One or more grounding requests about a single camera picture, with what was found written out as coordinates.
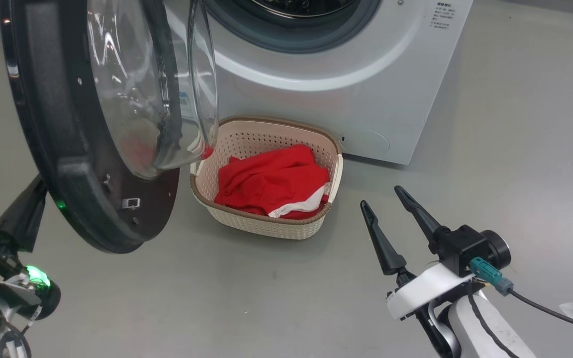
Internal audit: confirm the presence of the right camera cable teal plug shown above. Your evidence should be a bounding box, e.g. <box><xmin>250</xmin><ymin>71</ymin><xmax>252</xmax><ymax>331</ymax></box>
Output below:
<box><xmin>470</xmin><ymin>257</ymin><xmax>573</xmax><ymax>335</ymax></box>

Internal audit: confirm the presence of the cream perforated laundry basket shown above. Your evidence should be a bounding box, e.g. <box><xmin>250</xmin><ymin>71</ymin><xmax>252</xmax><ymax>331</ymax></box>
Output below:
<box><xmin>190</xmin><ymin>116</ymin><xmax>344</xmax><ymax>241</ymax></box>

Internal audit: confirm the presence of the white front-load washing machine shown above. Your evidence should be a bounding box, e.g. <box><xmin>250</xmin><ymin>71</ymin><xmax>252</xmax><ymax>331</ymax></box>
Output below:
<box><xmin>165</xmin><ymin>0</ymin><xmax>474</xmax><ymax>166</ymax></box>

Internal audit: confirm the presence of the black round glass machine door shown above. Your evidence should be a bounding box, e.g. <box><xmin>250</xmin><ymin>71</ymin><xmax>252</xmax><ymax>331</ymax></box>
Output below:
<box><xmin>0</xmin><ymin>0</ymin><xmax>219</xmax><ymax>254</ymax></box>

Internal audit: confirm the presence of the red garment with white trim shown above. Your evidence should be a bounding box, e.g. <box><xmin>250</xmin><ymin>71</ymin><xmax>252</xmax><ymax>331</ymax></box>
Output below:
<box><xmin>214</xmin><ymin>144</ymin><xmax>332</xmax><ymax>220</ymax></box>

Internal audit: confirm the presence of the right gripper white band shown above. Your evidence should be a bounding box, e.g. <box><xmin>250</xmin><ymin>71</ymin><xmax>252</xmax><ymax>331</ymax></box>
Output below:
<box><xmin>360</xmin><ymin>185</ymin><xmax>476</xmax><ymax>321</ymax></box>

